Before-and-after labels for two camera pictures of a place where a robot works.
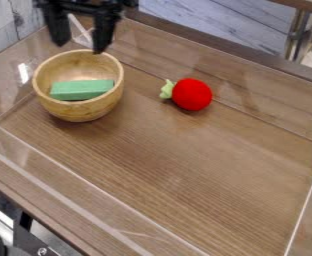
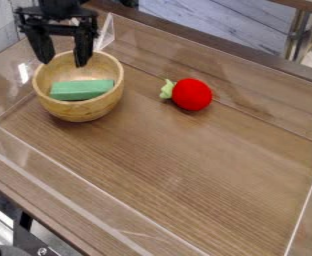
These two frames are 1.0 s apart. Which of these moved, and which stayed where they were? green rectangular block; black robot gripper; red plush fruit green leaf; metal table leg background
Moved: black robot gripper
Stayed: green rectangular block; red plush fruit green leaf; metal table leg background
